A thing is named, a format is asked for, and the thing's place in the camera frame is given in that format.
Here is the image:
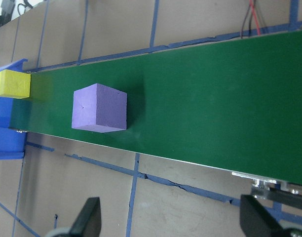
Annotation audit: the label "purple foam block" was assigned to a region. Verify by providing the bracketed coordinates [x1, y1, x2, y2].
[71, 83, 128, 134]

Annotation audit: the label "blue plastic storage bin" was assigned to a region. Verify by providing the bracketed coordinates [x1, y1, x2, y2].
[0, 58, 29, 160]

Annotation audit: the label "yellow foam block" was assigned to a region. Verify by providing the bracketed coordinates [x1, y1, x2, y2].
[0, 69, 32, 100]

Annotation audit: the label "green conveyor belt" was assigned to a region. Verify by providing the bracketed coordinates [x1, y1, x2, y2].
[7, 28, 302, 207]

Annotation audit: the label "red and black wires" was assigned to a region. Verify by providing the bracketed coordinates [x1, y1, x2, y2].
[239, 0, 263, 40]

